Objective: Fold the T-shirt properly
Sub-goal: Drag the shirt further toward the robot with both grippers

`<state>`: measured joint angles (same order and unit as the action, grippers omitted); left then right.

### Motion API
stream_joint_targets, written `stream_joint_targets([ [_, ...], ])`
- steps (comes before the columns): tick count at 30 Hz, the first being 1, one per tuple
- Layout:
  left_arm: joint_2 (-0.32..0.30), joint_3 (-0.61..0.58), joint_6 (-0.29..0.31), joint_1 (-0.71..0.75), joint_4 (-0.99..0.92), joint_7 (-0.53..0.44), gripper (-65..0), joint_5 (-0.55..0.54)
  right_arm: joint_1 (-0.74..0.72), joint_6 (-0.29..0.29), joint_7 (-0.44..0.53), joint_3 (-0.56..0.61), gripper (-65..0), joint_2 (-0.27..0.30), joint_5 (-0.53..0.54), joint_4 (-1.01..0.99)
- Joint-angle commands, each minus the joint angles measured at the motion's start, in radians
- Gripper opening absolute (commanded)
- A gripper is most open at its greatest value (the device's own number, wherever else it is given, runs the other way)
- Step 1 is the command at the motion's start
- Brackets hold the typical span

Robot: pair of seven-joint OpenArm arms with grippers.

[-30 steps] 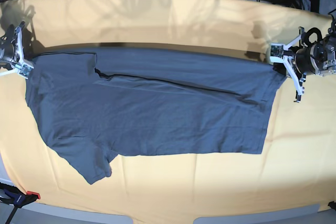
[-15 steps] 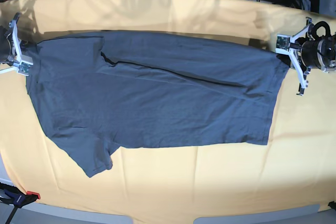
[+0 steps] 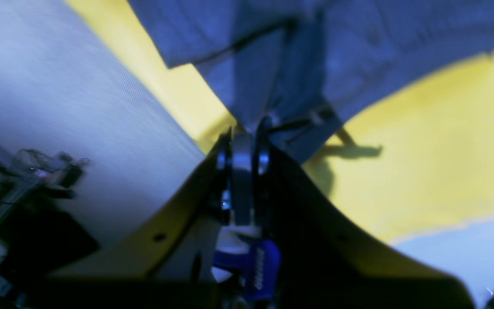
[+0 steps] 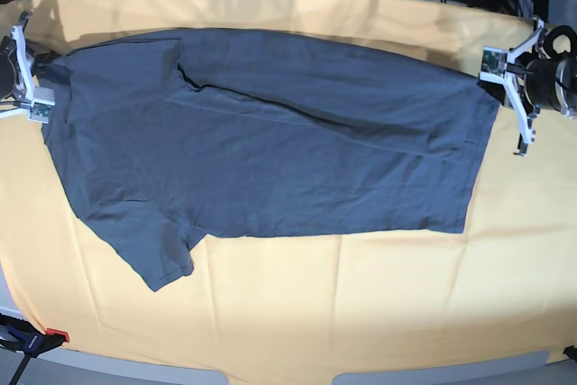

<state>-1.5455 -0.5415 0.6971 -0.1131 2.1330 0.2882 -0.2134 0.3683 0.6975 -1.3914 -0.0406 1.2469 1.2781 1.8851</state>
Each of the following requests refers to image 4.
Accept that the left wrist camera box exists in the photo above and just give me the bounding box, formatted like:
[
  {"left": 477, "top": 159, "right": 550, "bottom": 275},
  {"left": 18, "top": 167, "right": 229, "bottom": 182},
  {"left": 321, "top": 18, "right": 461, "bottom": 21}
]
[{"left": 481, "top": 46, "right": 508, "bottom": 77}]

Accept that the blue red clamp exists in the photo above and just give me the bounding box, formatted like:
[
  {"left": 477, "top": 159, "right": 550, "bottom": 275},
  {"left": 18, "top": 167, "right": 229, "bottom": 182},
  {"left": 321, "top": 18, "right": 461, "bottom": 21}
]
[{"left": 1, "top": 314, "right": 69, "bottom": 358}]

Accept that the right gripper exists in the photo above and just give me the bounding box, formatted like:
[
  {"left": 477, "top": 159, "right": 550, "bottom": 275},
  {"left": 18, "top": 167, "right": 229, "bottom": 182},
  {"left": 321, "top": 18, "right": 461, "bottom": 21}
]
[{"left": 1, "top": 11, "right": 54, "bottom": 117}]

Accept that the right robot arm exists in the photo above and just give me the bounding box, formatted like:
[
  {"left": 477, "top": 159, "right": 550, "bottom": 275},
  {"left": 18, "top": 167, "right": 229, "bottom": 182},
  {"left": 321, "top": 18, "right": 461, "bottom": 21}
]
[{"left": 1, "top": 11, "right": 55, "bottom": 124}]

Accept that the dark grey T-shirt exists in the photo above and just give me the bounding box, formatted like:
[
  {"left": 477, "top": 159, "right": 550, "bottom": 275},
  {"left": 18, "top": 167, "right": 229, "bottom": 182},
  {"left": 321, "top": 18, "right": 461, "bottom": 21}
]
[{"left": 40, "top": 29, "right": 499, "bottom": 290}]

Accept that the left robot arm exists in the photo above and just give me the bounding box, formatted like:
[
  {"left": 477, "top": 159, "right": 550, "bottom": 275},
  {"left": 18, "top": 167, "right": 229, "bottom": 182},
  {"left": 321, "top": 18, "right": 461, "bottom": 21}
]
[{"left": 478, "top": 19, "right": 576, "bottom": 156}]

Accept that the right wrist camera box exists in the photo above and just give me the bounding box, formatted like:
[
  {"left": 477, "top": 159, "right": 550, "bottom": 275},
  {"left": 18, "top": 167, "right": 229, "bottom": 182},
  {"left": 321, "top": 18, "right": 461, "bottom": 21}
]
[{"left": 28, "top": 104, "right": 52, "bottom": 124}]

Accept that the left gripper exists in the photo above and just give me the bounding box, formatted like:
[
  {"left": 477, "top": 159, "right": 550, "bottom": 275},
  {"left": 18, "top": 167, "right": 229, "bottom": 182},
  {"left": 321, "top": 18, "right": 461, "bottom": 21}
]
[{"left": 479, "top": 19, "right": 547, "bottom": 156}]

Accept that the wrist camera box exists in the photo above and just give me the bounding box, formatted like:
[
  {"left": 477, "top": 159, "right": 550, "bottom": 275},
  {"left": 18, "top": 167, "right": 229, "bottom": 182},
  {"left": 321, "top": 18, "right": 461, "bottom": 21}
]
[
  {"left": 481, "top": 46, "right": 508, "bottom": 77},
  {"left": 28, "top": 104, "right": 52, "bottom": 124}
]

